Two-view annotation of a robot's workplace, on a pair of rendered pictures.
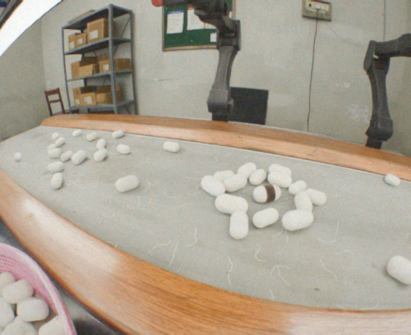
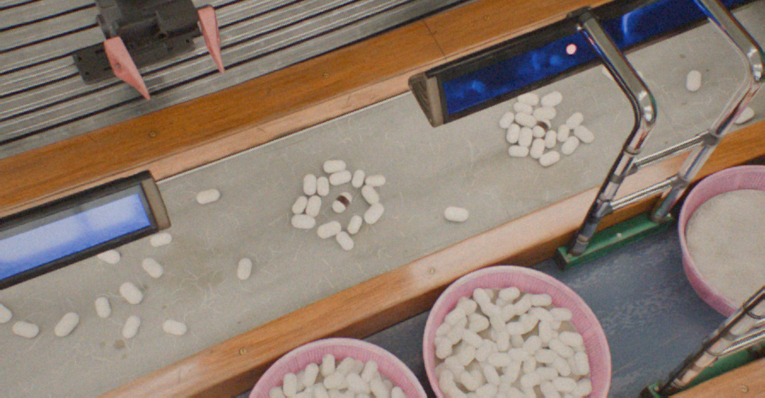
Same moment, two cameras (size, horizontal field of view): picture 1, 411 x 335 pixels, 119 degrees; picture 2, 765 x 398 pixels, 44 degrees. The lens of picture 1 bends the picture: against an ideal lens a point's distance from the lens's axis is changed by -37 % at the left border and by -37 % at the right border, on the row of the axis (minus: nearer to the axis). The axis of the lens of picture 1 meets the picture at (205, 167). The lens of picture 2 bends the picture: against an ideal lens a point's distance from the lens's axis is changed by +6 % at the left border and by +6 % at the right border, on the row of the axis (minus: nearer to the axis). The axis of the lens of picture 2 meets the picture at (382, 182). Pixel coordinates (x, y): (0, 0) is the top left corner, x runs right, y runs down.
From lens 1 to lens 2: 1.25 m
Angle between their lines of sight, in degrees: 46
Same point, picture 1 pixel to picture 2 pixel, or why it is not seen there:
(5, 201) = (191, 381)
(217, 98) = not seen: hidden behind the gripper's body
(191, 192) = (290, 236)
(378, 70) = not seen: outside the picture
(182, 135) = (186, 163)
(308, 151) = (341, 104)
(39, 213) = (245, 342)
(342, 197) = (397, 160)
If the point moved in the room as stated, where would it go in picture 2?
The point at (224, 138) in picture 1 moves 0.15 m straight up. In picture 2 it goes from (242, 139) to (233, 86)
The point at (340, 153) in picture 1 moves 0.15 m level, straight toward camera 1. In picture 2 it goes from (379, 84) to (383, 160)
